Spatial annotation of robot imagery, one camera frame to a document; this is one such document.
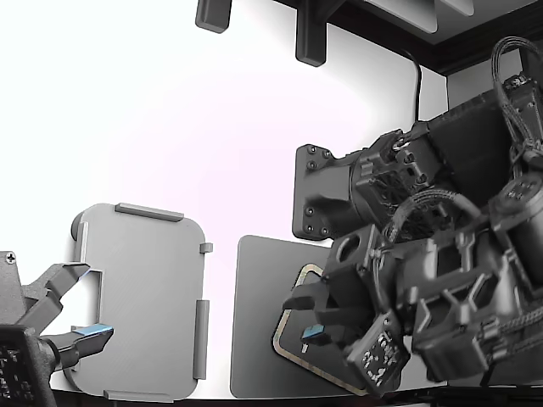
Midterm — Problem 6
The black working gripper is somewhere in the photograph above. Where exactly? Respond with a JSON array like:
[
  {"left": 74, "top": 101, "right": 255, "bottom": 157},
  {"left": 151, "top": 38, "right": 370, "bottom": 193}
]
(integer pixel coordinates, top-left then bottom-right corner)
[{"left": 282, "top": 223, "right": 434, "bottom": 358}]

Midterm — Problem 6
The black idle gripper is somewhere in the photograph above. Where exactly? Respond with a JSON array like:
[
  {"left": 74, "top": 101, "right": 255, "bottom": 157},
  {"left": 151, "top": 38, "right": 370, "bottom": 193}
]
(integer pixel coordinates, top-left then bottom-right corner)
[{"left": 0, "top": 249, "right": 115, "bottom": 370}]

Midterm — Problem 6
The thin tan rectangular frame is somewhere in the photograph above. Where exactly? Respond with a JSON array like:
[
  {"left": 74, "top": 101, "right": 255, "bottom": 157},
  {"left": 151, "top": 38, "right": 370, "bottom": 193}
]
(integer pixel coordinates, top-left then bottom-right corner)
[{"left": 271, "top": 262, "right": 370, "bottom": 398}]

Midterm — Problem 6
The black six-joint robot arm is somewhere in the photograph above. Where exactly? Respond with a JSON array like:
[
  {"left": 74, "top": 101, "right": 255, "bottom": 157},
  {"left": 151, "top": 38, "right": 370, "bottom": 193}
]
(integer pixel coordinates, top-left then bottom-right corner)
[{"left": 292, "top": 36, "right": 543, "bottom": 385}]

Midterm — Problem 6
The grey holder tray with tabs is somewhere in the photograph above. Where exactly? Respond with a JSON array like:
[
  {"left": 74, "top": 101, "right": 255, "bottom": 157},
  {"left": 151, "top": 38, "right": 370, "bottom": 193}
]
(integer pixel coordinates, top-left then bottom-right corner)
[{"left": 70, "top": 202, "right": 213, "bottom": 403}]

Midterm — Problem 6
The dark grey flat plate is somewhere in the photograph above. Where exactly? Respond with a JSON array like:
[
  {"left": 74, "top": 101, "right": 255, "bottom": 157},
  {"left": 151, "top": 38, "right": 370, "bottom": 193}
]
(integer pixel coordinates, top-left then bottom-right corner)
[{"left": 228, "top": 235, "right": 451, "bottom": 399}]

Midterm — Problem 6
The long black stand foot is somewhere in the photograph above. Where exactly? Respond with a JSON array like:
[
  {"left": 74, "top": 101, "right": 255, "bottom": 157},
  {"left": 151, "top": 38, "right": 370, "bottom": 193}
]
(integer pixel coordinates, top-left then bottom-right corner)
[{"left": 294, "top": 0, "right": 328, "bottom": 68}]

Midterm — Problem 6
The black framed panel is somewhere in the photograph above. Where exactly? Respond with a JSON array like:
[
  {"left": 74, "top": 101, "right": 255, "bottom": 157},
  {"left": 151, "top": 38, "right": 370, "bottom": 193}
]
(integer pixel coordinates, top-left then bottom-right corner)
[{"left": 271, "top": 0, "right": 543, "bottom": 77}]

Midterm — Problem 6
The small black stand foot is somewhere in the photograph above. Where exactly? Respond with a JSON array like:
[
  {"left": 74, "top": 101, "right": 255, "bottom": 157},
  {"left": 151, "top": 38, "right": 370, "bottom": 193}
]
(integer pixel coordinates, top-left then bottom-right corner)
[{"left": 193, "top": 0, "right": 233, "bottom": 34}]

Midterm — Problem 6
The working gripper camera board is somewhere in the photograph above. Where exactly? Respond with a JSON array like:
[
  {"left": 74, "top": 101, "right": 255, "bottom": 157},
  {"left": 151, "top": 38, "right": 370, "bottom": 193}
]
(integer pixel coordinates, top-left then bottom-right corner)
[{"left": 346, "top": 311, "right": 411, "bottom": 398}]

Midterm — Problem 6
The idle gripper camera board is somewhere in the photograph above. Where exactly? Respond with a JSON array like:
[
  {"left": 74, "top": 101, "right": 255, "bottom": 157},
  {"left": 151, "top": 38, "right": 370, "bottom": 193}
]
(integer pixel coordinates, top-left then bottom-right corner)
[{"left": 0, "top": 324, "right": 59, "bottom": 407}]

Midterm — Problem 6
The black braided gripper loop cable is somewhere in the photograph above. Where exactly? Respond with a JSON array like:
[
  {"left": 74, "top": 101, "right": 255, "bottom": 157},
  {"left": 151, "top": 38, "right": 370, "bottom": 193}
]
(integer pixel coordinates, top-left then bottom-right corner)
[{"left": 383, "top": 189, "right": 487, "bottom": 247}]

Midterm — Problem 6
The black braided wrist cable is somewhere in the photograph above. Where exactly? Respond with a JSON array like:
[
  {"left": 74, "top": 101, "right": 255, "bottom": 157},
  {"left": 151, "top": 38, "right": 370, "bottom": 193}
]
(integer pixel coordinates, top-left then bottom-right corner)
[{"left": 479, "top": 307, "right": 543, "bottom": 365}]

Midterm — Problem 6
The black braided arm loop cable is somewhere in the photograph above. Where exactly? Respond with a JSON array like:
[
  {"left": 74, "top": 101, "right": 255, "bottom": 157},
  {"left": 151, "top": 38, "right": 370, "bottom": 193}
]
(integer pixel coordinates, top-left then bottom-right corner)
[{"left": 490, "top": 36, "right": 543, "bottom": 164}]

